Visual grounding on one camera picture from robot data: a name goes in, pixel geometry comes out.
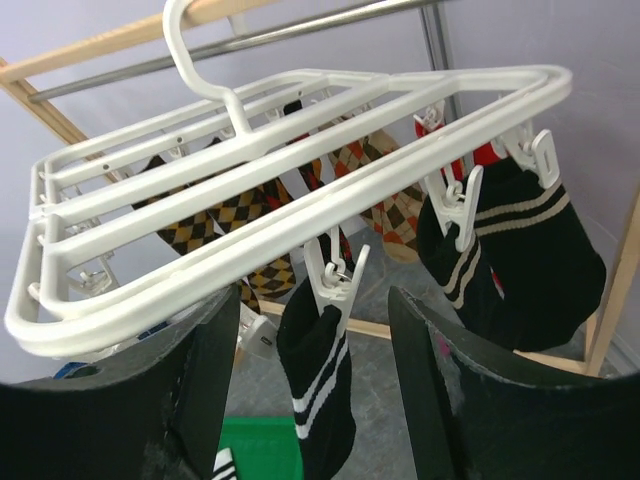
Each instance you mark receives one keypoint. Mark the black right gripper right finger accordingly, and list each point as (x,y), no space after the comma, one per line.
(477,411)

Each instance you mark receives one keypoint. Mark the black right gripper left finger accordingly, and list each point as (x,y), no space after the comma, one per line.
(152,411)

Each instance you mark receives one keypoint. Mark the white black-striped sock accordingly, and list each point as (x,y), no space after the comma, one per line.
(224,465)

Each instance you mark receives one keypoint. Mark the black beige-striped sock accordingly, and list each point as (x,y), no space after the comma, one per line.
(550,273)
(464,276)

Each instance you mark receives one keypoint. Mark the white sock drying hanger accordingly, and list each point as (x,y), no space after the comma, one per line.
(66,300)

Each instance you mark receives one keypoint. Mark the wooden hanger rack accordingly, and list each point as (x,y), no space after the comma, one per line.
(596,129)

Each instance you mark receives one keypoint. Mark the green plastic tray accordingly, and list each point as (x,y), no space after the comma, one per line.
(262,447)

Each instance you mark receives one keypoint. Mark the brown yellow argyle sock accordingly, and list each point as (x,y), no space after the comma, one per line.
(250,248)
(191,233)

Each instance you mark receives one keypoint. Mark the tan orange argyle sock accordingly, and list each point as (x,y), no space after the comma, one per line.
(395,217)

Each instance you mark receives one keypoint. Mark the red patterned sock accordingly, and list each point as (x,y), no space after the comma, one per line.
(428,123)
(489,153)

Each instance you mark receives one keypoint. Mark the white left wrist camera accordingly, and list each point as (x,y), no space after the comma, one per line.
(257,335)

